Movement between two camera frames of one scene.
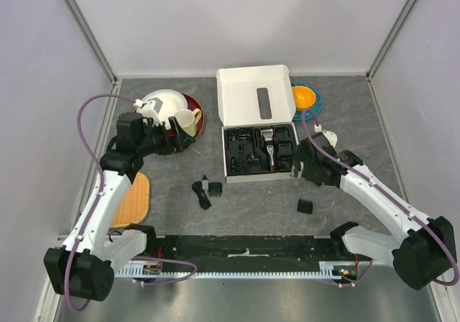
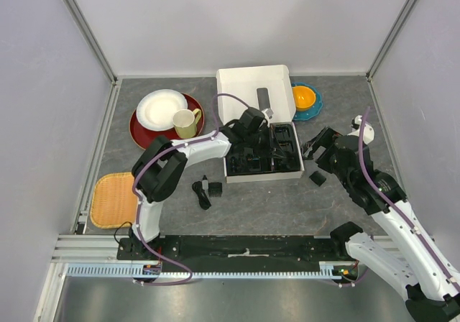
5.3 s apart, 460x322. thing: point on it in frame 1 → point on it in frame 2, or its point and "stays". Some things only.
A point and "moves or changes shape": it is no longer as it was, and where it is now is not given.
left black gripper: x=182 y=139 → x=267 y=130
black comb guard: x=305 y=206 moves or changes shape
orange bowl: x=304 y=98 stays
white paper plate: x=172 y=100 stays
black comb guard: x=215 y=189 stays
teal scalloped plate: x=317 y=107 stays
